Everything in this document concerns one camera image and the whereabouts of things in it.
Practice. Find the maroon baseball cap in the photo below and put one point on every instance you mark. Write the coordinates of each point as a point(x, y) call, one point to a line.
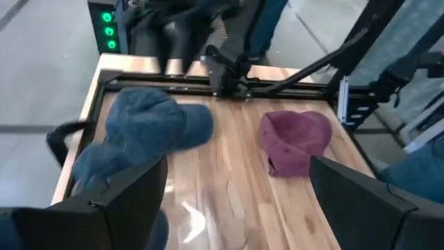
point(295, 139)

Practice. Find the blue denim baseball cap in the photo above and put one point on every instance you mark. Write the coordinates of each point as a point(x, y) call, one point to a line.
point(149, 118)

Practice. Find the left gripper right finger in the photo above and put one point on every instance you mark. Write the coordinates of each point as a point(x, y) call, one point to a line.
point(364, 215)

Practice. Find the person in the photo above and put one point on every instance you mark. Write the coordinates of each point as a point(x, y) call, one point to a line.
point(268, 27)
point(419, 173)

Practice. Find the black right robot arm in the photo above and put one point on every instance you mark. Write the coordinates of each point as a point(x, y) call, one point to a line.
point(227, 74)

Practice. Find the silver frame bracket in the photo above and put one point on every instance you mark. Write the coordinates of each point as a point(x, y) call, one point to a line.
point(343, 100)

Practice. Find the black box with green lights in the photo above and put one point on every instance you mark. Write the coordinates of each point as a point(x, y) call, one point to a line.
point(104, 34)

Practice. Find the dark navy baseball cap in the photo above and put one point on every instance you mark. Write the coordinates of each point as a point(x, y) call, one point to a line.
point(97, 163)

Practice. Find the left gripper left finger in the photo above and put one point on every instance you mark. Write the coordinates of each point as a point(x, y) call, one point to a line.
point(121, 215)

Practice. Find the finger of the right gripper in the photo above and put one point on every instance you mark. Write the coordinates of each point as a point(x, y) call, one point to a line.
point(196, 52)
point(166, 52)

